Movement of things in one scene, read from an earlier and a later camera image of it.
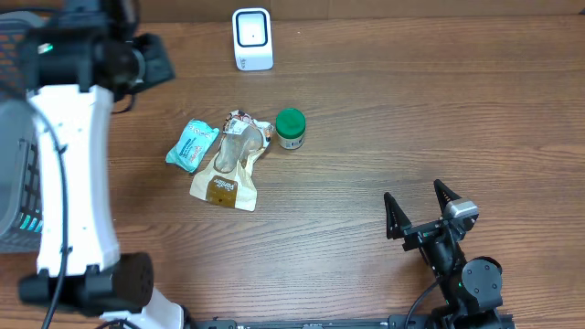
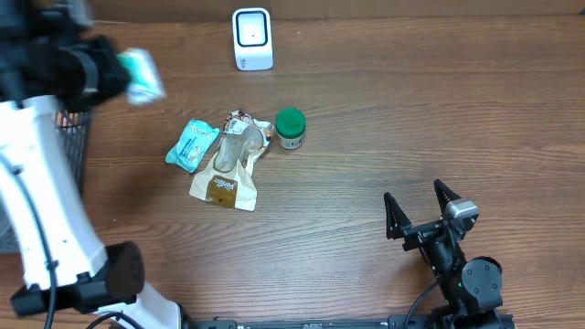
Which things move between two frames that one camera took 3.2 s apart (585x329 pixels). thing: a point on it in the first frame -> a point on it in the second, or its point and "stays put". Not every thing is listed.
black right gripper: x=399 y=223 stays put
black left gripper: x=153 y=49 -> x=121 y=77
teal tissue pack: x=196 y=141 stays put
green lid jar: x=291 y=124 stays put
